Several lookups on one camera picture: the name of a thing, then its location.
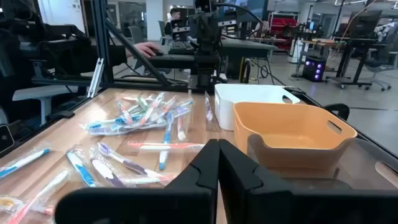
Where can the black computer mouse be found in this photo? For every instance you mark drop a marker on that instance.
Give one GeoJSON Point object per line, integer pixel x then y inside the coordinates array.
{"type": "Point", "coordinates": [157, 53]}

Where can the white plastic bin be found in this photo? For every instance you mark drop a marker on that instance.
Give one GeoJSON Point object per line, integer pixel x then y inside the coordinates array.
{"type": "Point", "coordinates": [248, 93]}

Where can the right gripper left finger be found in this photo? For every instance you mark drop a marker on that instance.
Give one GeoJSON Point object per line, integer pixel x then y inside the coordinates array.
{"type": "Point", "coordinates": [140, 205]}

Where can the black PC tower purple lights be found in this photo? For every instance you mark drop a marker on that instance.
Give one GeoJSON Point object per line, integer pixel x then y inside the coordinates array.
{"type": "Point", "coordinates": [312, 70]}

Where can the dark translucent plastic bin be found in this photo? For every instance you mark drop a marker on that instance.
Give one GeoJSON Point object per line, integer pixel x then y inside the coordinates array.
{"type": "Point", "coordinates": [367, 161]}

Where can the black device white logo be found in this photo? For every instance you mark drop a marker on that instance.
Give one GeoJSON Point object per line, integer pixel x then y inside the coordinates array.
{"type": "Point", "coordinates": [5, 138]}

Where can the black monitor back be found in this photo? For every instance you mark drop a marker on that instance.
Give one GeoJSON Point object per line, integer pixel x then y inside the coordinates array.
{"type": "Point", "coordinates": [365, 23]}

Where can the black standing desk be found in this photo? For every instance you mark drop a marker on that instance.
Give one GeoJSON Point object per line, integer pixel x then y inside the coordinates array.
{"type": "Point", "coordinates": [346, 62]}

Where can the white round bin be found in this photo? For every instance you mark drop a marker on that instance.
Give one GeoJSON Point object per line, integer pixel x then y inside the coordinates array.
{"type": "Point", "coordinates": [294, 53]}

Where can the black office chair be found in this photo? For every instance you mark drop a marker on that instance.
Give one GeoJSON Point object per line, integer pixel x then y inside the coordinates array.
{"type": "Point", "coordinates": [377, 62]}

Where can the black keyboard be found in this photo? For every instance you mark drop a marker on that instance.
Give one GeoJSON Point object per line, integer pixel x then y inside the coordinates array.
{"type": "Point", "coordinates": [182, 47]}

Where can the person's hand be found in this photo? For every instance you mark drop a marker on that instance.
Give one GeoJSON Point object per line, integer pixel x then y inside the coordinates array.
{"type": "Point", "coordinates": [141, 49]}

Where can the grey desk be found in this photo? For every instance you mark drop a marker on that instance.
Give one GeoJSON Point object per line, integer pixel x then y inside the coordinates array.
{"type": "Point", "coordinates": [242, 48]}

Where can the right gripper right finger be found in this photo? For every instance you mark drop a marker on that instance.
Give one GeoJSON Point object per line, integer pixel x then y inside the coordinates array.
{"type": "Point", "coordinates": [280, 205]}

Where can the silver frame brace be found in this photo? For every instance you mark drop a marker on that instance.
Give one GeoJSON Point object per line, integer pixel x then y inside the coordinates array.
{"type": "Point", "coordinates": [96, 77]}

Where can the person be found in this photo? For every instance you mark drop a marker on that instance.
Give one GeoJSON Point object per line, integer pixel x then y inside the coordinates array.
{"type": "Point", "coordinates": [175, 14]}
{"type": "Point", "coordinates": [77, 56]}

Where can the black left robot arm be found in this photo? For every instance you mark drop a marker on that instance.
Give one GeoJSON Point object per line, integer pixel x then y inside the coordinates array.
{"type": "Point", "coordinates": [206, 65]}

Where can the green toothbrush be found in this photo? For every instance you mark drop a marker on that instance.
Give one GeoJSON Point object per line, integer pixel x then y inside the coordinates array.
{"type": "Point", "coordinates": [143, 102]}

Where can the orange plastic bin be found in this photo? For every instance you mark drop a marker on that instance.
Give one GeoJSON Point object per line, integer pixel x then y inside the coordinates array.
{"type": "Point", "coordinates": [280, 124]}

